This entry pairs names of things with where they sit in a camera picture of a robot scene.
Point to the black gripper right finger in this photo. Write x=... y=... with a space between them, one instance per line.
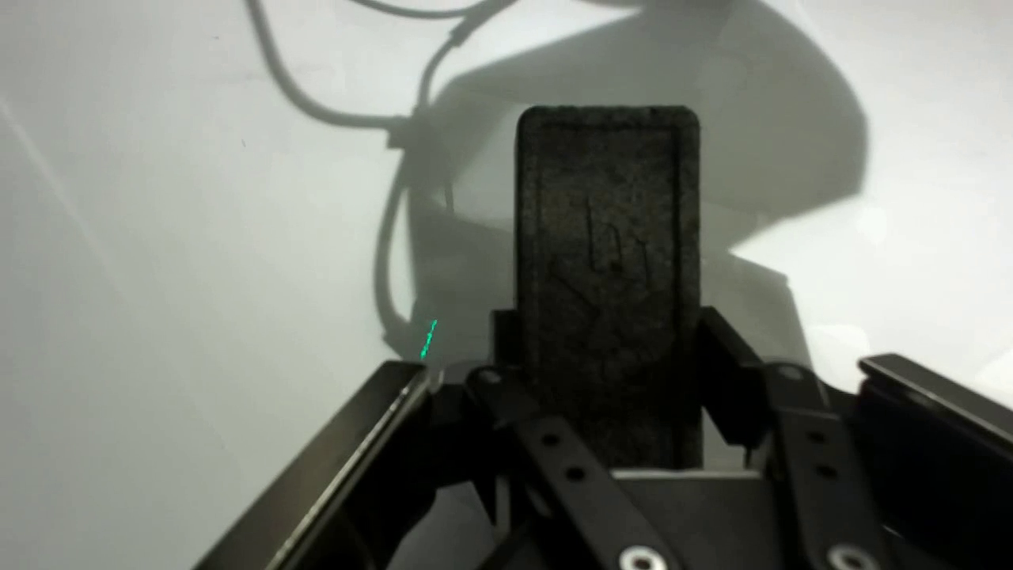
x=810 y=463

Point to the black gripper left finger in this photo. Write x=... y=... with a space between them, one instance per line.
x=573 y=475

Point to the black whiteboard eraser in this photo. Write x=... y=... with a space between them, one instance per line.
x=606 y=272

